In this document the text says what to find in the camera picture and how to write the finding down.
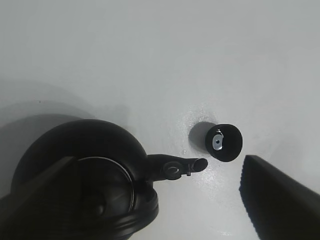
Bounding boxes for black cast iron teapot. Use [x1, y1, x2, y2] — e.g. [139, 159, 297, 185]
[11, 119, 208, 240]

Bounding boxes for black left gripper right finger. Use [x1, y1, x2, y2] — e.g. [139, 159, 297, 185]
[239, 155, 320, 240]

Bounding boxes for small black teacup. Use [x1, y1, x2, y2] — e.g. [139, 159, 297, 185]
[204, 124, 243, 163]

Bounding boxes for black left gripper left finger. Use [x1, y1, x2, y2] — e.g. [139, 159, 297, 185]
[0, 157, 81, 240]

